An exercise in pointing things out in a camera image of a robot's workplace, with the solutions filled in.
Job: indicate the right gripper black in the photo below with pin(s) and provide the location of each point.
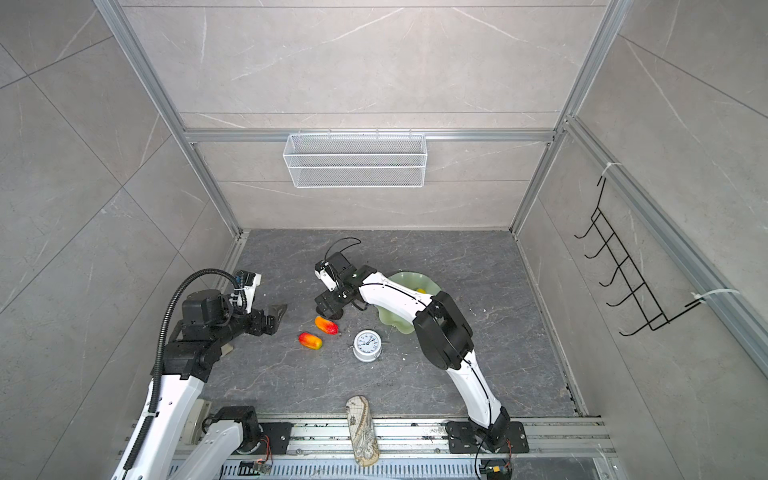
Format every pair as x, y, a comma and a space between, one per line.
333, 305

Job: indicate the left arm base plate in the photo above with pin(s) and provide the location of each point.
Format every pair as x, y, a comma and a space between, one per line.
276, 437

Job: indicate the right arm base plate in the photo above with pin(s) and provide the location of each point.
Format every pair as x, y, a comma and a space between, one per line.
466, 437

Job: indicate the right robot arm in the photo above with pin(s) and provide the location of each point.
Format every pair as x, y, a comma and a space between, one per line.
444, 336

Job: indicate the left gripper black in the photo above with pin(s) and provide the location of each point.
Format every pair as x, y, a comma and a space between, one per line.
257, 328

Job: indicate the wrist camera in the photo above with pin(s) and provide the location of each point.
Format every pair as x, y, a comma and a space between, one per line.
243, 294
334, 271

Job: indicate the white alarm clock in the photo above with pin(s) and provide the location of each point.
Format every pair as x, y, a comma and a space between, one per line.
367, 346

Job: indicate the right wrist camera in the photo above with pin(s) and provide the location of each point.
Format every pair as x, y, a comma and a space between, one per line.
334, 271

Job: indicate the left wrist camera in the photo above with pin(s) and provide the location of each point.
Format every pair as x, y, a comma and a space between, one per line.
243, 294

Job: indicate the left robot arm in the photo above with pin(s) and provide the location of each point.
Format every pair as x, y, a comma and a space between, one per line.
210, 320

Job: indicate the green wavy fruit bowl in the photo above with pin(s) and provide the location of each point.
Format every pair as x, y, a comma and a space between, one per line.
412, 281

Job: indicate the black wire hook rack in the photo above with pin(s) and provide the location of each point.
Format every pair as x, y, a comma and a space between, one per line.
627, 273

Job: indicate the red orange fake mango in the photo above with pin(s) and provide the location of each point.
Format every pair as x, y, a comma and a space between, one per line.
327, 326
310, 341

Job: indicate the white wire mesh basket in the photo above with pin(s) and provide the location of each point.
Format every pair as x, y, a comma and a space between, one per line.
356, 160

